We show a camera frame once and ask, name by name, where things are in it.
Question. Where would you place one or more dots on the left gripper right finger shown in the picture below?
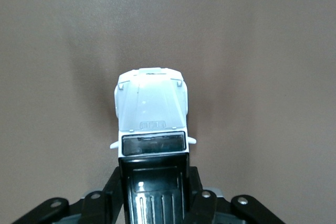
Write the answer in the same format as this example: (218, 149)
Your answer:
(202, 208)

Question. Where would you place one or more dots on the white jeep toy black roof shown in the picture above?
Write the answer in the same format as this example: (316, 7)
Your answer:
(152, 103)

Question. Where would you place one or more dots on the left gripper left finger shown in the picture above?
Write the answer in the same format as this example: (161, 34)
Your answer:
(105, 208)

